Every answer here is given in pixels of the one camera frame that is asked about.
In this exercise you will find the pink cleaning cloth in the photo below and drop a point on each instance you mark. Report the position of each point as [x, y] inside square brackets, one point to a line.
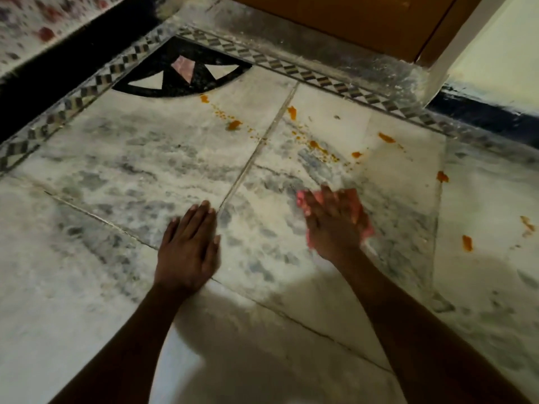
[367, 230]

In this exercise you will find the person's left little finger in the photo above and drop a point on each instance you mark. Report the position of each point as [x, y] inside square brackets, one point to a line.
[170, 233]

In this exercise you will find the white door frame post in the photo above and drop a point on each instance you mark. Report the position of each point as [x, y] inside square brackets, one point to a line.
[457, 50]

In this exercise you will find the floral patterned fabric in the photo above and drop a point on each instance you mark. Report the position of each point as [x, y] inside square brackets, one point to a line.
[38, 25]

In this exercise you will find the person's right forearm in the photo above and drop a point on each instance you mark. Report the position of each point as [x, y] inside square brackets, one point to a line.
[417, 336]

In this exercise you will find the person's left thumb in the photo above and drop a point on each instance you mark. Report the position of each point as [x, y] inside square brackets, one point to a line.
[217, 254]

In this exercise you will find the person's left forearm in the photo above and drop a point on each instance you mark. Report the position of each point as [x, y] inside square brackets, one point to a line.
[126, 349]

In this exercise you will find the brown wooden door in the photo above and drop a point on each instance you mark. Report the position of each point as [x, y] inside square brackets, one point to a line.
[337, 20]

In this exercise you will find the person's right fingers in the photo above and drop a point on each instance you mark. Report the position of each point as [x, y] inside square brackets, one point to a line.
[330, 204]

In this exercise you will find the person's left middle finger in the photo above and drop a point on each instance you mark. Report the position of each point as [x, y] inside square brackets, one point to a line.
[201, 218]

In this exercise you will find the orange spill spots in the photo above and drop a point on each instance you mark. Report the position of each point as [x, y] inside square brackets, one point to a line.
[313, 145]

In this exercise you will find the person's left hand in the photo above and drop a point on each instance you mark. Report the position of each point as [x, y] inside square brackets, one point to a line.
[187, 256]

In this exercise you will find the person's right hand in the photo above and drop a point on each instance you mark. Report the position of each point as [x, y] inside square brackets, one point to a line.
[337, 231]

